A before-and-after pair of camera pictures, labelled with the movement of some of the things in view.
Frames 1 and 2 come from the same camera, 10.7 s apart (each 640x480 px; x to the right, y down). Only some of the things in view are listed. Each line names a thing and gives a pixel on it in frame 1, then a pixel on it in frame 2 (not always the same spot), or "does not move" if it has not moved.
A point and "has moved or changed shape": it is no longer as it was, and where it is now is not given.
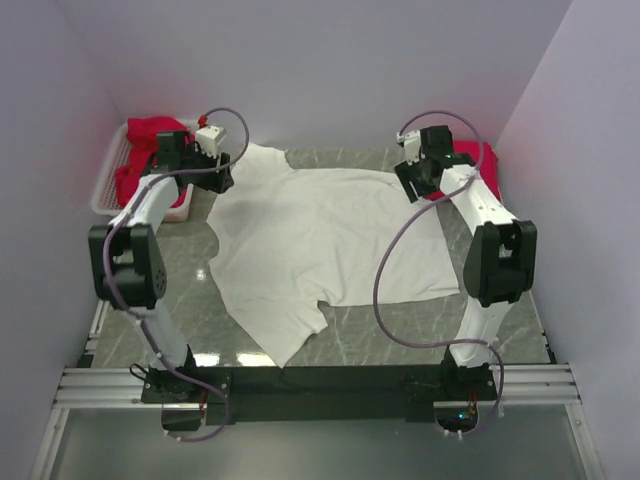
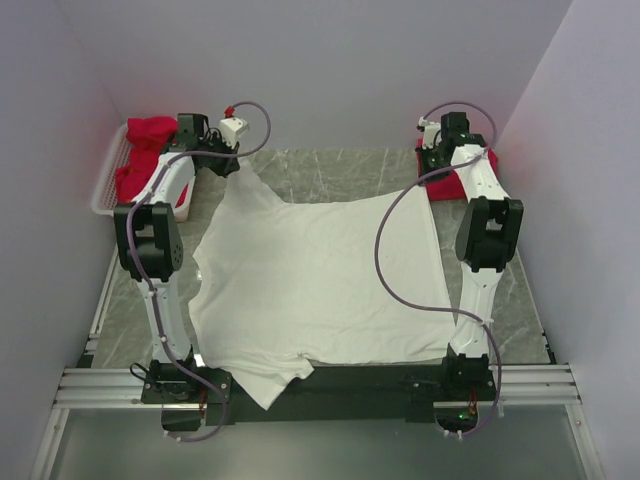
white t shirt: x=293 y=240 has moved or changed shape
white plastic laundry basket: x=106 y=199 does not move
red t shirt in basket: x=143 y=134 does not move
